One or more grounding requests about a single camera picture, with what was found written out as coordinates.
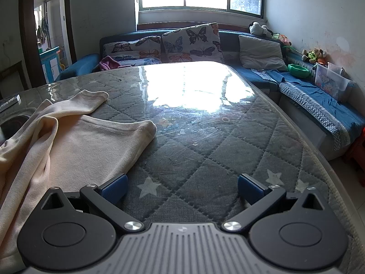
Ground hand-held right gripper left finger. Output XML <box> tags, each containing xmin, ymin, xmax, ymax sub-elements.
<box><xmin>43</xmin><ymin>174</ymin><xmax>144</xmax><ymax>233</ymax></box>

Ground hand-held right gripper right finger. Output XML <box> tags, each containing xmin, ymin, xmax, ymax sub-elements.
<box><xmin>222</xmin><ymin>174</ymin><xmax>326</xmax><ymax>232</ymax></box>

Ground cream long-sleeved shirt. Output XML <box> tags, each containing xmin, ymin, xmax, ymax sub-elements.
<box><xmin>0</xmin><ymin>90</ymin><xmax>157</xmax><ymax>273</ymax></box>

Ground hanging clothes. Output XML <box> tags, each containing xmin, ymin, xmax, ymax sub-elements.
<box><xmin>36</xmin><ymin>17</ymin><xmax>49</xmax><ymax>46</ymax></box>

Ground blue sofa blanket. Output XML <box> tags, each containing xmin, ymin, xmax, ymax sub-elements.
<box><xmin>251</xmin><ymin>68</ymin><xmax>365</xmax><ymax>152</ymax></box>

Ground purple cloth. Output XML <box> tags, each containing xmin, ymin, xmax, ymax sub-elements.
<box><xmin>98</xmin><ymin>55</ymin><xmax>133</xmax><ymax>71</ymax></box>

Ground green bowl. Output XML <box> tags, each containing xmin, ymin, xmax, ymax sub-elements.
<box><xmin>287</xmin><ymin>63</ymin><xmax>311</xmax><ymax>78</ymax></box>

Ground printed clear plastic storage box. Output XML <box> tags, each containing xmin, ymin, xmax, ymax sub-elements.
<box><xmin>314</xmin><ymin>63</ymin><xmax>355</xmax><ymax>102</ymax></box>

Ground grey pillow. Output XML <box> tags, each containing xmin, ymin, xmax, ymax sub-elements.
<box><xmin>238</xmin><ymin>35</ymin><xmax>288</xmax><ymax>71</ymax></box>

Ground blue cabinet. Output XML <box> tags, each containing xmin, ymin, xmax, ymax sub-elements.
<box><xmin>39</xmin><ymin>46</ymin><xmax>67</xmax><ymax>83</ymax></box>

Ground blue corner sofa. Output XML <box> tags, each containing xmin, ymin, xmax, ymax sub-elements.
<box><xmin>55</xmin><ymin>23</ymin><xmax>365</xmax><ymax>160</ymax></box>

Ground small clear plastic box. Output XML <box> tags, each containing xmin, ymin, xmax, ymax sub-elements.
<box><xmin>327</xmin><ymin>62</ymin><xmax>344</xmax><ymax>75</ymax></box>

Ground pink and green plush toy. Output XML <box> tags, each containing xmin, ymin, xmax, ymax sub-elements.
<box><xmin>272</xmin><ymin>33</ymin><xmax>293</xmax><ymax>47</ymax></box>

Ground large butterfly print pillow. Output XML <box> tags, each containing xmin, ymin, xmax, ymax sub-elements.
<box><xmin>161</xmin><ymin>22</ymin><xmax>224</xmax><ymax>63</ymax></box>

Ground panda plush toy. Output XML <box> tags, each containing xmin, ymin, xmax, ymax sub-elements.
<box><xmin>249</xmin><ymin>21</ymin><xmax>274</xmax><ymax>38</ymax></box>

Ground dark wooden door frame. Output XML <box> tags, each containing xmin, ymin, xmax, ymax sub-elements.
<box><xmin>18</xmin><ymin>0</ymin><xmax>78</xmax><ymax>90</ymax></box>

